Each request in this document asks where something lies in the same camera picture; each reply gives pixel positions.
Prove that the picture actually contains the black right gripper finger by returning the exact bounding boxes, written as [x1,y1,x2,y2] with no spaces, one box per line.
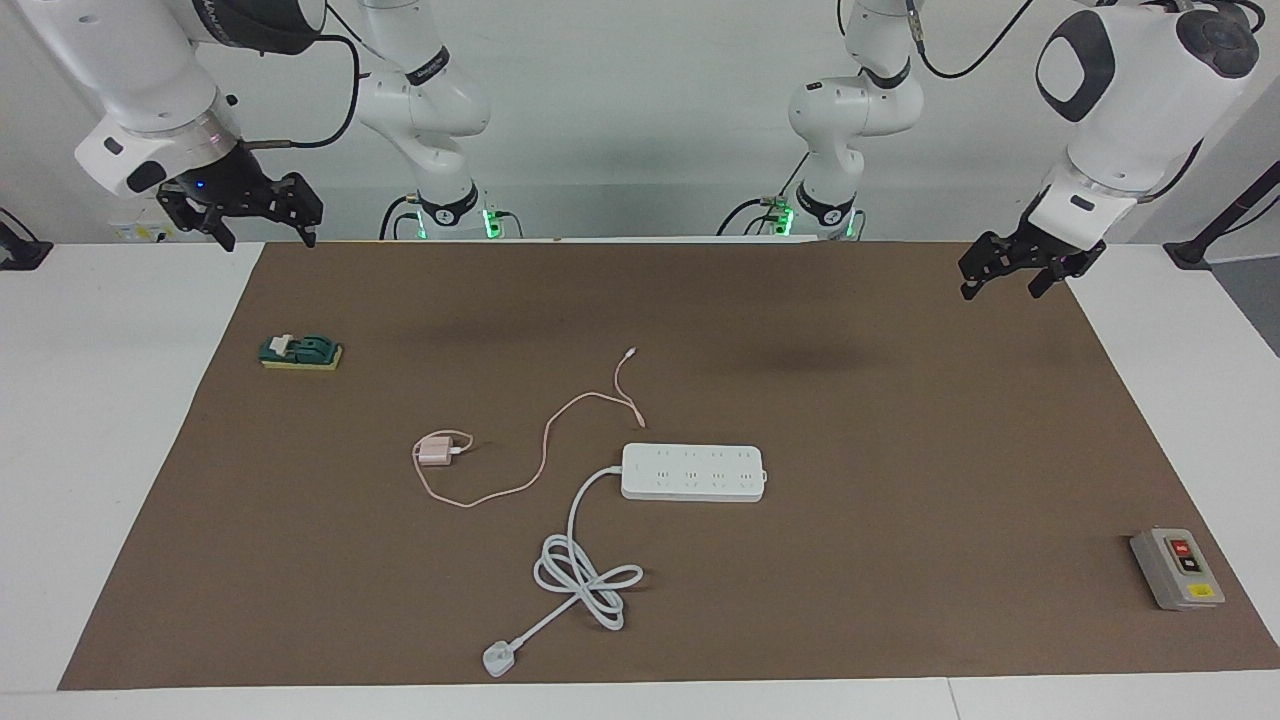
[157,185,237,252]
[270,173,324,248]

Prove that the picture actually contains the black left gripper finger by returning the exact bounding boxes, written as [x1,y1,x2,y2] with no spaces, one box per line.
[958,233,1021,301]
[1028,245,1106,299]

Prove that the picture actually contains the pink charging cable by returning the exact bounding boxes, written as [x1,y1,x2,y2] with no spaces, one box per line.
[412,347,647,509]

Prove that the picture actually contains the white power strip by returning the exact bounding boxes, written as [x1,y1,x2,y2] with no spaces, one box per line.
[621,443,768,503]

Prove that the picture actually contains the tall black slanted stand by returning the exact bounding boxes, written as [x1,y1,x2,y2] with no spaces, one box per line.
[1163,160,1280,271]

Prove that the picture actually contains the short black clamp stand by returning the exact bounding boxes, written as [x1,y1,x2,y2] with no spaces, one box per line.
[0,207,53,272]

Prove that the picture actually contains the brown paper mat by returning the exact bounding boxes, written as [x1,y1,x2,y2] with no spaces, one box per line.
[57,240,1280,691]

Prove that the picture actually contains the grey push button box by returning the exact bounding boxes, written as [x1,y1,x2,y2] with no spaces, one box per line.
[1130,527,1226,612]

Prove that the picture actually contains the white wall socket box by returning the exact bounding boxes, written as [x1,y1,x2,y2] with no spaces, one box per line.
[110,215,201,244]

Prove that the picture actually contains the black right arm gripper cable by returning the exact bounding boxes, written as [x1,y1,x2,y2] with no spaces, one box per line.
[240,0,361,151]

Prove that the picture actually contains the black arm gripper cable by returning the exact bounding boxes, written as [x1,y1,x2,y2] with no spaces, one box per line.
[240,0,361,151]
[905,0,1036,81]

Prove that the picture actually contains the green knife switch yellow base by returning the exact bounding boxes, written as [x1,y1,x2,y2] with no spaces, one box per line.
[259,334,344,372]

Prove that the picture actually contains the black left arm gripper cable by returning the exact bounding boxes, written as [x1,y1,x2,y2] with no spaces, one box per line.
[905,0,1036,81]

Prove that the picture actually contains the black left arm base cable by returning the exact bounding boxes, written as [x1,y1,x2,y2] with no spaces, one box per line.
[716,150,811,238]

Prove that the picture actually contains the white power cord with plug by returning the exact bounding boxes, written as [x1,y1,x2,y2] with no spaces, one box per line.
[482,465,644,679]

